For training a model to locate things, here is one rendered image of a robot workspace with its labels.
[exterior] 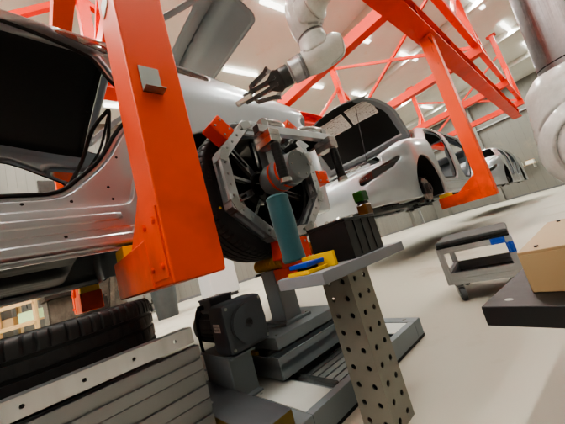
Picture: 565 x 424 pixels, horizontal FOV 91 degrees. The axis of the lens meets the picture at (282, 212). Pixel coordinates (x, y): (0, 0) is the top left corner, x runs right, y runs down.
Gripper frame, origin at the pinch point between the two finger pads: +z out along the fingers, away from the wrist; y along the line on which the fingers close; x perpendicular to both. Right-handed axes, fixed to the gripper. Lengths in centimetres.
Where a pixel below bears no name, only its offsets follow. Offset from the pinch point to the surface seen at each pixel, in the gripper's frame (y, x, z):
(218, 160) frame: -16.3, 7.7, 18.4
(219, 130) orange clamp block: -5.8, 2.4, 14.2
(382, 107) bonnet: -17, -327, -120
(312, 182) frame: -43, -27, -8
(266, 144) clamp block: -20.1, 13.6, -2.3
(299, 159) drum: -30.1, -3.3, -9.2
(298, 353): -95, 22, 20
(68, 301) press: -68, -245, 453
